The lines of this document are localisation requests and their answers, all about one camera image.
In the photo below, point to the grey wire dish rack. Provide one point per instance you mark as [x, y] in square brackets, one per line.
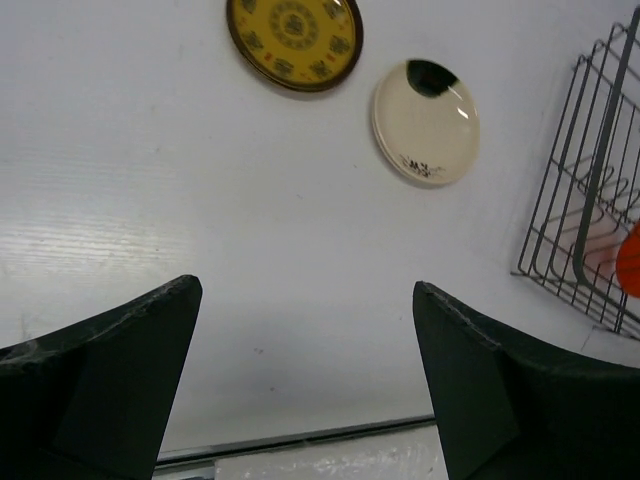
[588, 196]

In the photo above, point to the cream plate with black flowers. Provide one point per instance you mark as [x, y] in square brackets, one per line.
[426, 123]

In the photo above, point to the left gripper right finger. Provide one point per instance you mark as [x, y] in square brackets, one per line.
[511, 406]

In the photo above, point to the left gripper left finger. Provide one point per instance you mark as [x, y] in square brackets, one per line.
[92, 400]

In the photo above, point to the black metal rail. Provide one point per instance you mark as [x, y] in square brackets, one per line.
[209, 453]

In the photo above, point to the yellow patterned plate brown rim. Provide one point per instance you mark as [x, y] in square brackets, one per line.
[301, 45]

